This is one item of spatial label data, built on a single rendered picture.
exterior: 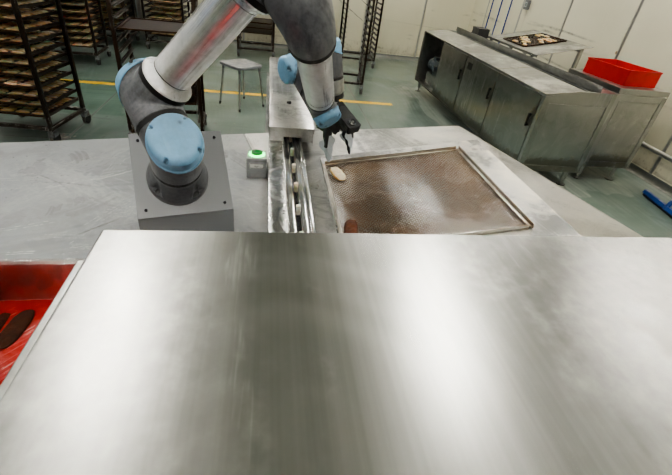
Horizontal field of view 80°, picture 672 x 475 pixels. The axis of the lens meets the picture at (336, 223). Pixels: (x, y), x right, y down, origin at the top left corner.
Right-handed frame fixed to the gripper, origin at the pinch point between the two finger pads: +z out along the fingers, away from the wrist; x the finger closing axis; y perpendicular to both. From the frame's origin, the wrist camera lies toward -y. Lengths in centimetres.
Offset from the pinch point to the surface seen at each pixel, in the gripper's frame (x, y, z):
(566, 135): -266, 49, 87
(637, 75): -338, 37, 52
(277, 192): 22.6, 3.5, 6.2
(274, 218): 30.6, -9.1, 6.1
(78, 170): 71, 50, -2
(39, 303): 87, -11, 1
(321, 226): 17.9, -13.1, 12.8
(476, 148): -48, -17, 7
